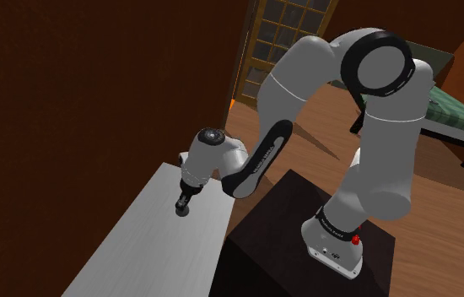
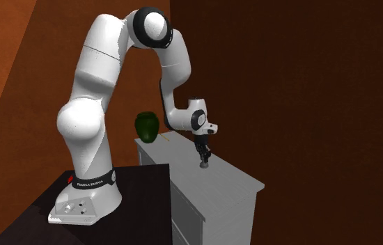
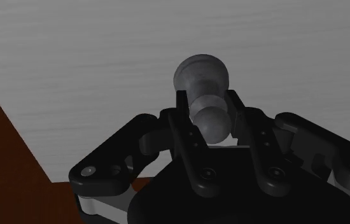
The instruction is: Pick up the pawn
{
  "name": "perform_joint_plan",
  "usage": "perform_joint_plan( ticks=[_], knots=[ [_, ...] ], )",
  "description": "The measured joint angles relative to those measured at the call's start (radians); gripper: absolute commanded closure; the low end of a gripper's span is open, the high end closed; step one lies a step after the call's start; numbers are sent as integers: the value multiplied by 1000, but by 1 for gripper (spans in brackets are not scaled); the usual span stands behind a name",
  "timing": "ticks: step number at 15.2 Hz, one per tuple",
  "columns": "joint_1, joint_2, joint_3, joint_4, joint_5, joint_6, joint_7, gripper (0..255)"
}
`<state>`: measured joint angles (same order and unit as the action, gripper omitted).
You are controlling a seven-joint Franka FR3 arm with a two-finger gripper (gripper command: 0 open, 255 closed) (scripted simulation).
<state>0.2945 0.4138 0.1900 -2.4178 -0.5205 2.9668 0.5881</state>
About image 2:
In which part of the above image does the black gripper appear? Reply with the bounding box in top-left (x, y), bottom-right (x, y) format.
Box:
top-left (194, 134), bottom-right (212, 164)

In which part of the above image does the grey chest of drawers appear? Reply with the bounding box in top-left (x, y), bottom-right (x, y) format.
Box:
top-left (134, 130), bottom-right (265, 245)

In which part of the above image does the dark green vase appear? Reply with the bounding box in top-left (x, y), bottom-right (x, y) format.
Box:
top-left (134, 111), bottom-right (160, 144)

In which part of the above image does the dark robot stand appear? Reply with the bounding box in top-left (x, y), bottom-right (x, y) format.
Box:
top-left (0, 164), bottom-right (173, 245)

